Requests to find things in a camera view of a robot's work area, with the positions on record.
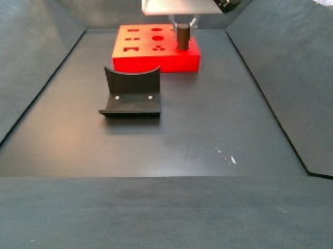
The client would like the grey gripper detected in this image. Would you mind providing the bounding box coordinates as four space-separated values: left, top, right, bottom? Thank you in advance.
141 0 219 33

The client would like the black curved holder stand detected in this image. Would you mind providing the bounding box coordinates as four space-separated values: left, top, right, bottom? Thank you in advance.
99 67 161 117

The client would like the red shape-sorting block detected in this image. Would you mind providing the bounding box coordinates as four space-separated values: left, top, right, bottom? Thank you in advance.
112 24 200 73

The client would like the dark brown hexagon peg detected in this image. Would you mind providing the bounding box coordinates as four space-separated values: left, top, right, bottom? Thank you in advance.
176 23 189 51

